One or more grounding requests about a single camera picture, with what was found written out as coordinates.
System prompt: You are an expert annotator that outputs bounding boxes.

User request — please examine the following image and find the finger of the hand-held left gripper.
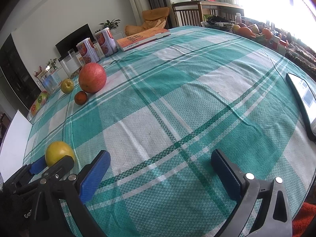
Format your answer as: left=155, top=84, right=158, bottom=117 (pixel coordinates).
left=13, top=155, right=74, bottom=194
left=5, top=157, right=46, bottom=186

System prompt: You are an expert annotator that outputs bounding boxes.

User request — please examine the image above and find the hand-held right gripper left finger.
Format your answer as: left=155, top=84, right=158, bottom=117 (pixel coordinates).
left=31, top=150, right=111, bottom=237

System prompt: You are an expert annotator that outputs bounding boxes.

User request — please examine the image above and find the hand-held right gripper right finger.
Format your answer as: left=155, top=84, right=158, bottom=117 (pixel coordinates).
left=211, top=149, right=292, bottom=237

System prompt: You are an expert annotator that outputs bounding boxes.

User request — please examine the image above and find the white cardboard box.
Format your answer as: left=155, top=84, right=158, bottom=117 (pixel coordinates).
left=0, top=109, right=33, bottom=183

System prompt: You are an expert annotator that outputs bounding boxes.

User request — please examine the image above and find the fruit print pack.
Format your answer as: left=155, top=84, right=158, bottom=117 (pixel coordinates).
left=30, top=90, right=48, bottom=116

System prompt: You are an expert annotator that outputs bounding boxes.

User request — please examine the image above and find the small dark orange tangerine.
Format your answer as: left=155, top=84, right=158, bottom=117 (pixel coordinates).
left=74, top=91, right=88, bottom=105

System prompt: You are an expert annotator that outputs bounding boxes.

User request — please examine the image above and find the small green apple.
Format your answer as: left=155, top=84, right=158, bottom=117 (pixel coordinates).
left=61, top=78, right=74, bottom=94

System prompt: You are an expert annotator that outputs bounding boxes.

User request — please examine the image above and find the glass jar with gold lid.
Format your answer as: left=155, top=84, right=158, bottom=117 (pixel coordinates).
left=37, top=68, right=62, bottom=95

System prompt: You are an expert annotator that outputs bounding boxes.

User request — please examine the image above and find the red cloth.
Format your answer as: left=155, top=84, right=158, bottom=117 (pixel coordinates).
left=292, top=202, right=316, bottom=237

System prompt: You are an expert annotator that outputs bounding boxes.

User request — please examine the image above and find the black glass cabinet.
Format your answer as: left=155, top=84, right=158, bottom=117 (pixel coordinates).
left=0, top=33, right=41, bottom=110

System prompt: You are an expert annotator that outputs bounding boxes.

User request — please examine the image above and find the teal checked tablecloth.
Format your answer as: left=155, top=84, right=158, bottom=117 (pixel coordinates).
left=23, top=25, right=316, bottom=237

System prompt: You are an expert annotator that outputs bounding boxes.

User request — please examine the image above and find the clear canister with black lid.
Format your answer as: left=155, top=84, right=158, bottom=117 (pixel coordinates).
left=58, top=49, right=82, bottom=79

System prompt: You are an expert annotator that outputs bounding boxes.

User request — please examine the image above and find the tablet device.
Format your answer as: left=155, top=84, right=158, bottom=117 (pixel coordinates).
left=286, top=72, right=316, bottom=142

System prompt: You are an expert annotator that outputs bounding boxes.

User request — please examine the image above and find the red and white tin can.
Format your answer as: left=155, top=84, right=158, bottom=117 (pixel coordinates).
left=95, top=27, right=118, bottom=57
left=76, top=38, right=100, bottom=65

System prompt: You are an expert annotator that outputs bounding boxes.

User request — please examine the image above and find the black flat television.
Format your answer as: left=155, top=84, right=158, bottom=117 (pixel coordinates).
left=55, top=24, right=95, bottom=56

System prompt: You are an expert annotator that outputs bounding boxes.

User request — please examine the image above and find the red and white carton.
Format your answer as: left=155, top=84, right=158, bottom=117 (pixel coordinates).
left=272, top=36, right=288, bottom=55

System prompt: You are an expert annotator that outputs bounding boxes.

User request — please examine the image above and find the basket of fruit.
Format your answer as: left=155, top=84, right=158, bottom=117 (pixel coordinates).
left=231, top=23, right=274, bottom=43

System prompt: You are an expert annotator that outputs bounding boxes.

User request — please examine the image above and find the large green potted plant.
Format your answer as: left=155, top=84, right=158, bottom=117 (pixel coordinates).
left=99, top=19, right=121, bottom=31

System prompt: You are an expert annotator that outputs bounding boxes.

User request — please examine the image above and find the orange book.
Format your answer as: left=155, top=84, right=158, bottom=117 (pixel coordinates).
left=116, top=28, right=171, bottom=52

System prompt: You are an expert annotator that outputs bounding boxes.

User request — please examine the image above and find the dark wooden slatted chair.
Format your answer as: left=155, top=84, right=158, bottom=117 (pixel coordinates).
left=171, top=2, right=203, bottom=27

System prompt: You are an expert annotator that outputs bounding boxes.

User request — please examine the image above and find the light wooden side table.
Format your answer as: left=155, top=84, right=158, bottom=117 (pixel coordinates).
left=197, top=1, right=245, bottom=18

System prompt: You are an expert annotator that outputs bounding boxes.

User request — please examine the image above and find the orange beanbag chair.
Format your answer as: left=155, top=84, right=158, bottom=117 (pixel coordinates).
left=125, top=7, right=171, bottom=36

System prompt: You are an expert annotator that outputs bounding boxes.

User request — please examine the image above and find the beige patterned curtain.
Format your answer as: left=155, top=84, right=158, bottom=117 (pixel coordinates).
left=123, top=0, right=151, bottom=26

